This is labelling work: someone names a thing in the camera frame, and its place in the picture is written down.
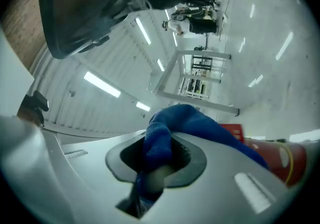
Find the blue cloth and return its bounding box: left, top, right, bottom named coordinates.
left=134, top=103, right=270, bottom=203

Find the person's head with black headset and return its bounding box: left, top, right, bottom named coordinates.
left=36, top=0, right=151, bottom=60

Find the black device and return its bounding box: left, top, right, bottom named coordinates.
left=16, top=89, right=50, bottom=128

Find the red box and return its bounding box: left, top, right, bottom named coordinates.
left=219, top=122, right=246, bottom=144

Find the white metal table frame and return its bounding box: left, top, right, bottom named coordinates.
left=152, top=49, right=241, bottom=118

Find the background shelf rack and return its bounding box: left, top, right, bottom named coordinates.
left=177, top=54, right=224, bottom=100

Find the brown wooden board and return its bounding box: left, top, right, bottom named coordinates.
left=1, top=0, right=49, bottom=72

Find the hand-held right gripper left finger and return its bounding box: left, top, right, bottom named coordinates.
left=0, top=114, right=85, bottom=224

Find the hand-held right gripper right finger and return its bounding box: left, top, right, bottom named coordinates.
left=42, top=129, right=291, bottom=224

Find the row of ceiling light strips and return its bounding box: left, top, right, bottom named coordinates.
left=83, top=9, right=179, bottom=113

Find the white panel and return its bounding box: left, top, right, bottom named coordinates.
left=0, top=26, right=35, bottom=119

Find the red fire extinguisher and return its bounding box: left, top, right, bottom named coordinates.
left=243, top=137, right=309, bottom=189

